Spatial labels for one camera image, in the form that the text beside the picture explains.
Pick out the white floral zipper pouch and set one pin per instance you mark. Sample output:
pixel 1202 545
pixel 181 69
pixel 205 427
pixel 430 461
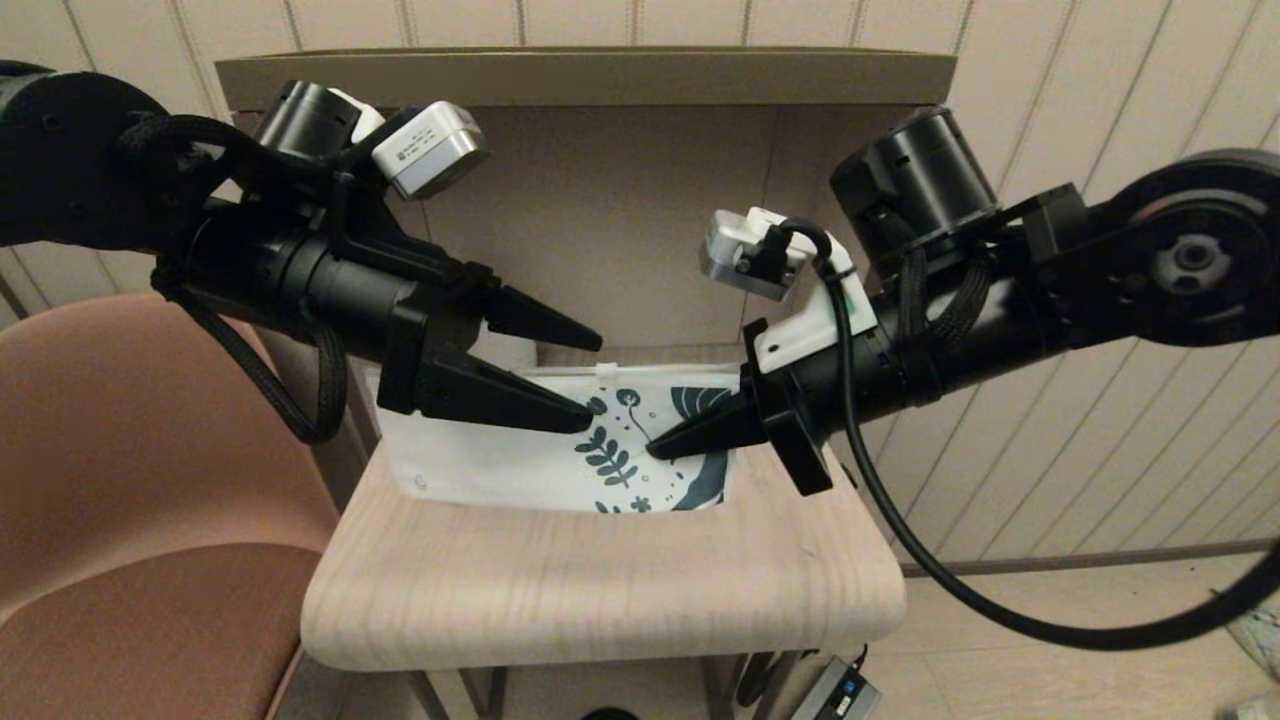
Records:
pixel 500 465

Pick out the grey power adapter brick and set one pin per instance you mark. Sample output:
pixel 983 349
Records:
pixel 840 695

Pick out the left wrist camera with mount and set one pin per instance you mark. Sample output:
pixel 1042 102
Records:
pixel 430 150

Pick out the black round floor object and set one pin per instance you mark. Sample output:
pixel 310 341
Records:
pixel 610 715

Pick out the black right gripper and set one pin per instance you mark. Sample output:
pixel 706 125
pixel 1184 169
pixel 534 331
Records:
pixel 800 400

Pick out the beige brown shelf hutch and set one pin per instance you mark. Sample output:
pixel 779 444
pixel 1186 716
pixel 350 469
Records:
pixel 620 78

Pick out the dark table leg frame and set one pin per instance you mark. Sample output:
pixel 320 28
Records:
pixel 722 700

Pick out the crumpled grey patterned floor item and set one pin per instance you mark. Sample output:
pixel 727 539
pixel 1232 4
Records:
pixel 1260 650

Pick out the brown upholstered chair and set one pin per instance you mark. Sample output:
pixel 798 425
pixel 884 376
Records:
pixel 130 520

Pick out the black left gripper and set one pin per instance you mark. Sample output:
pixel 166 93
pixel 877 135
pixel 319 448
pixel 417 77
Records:
pixel 370 300

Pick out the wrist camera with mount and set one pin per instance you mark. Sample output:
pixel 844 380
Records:
pixel 430 150
pixel 800 340

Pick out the white floor object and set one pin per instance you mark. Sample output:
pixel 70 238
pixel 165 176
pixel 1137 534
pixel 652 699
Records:
pixel 1255 710

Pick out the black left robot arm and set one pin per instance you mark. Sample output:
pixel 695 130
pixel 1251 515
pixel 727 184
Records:
pixel 70 170

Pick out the brown wall baseboard strip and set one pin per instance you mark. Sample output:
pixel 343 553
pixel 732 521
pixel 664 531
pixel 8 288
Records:
pixel 1100 560

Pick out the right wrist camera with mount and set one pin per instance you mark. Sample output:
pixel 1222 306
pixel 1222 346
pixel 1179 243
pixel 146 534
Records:
pixel 800 340

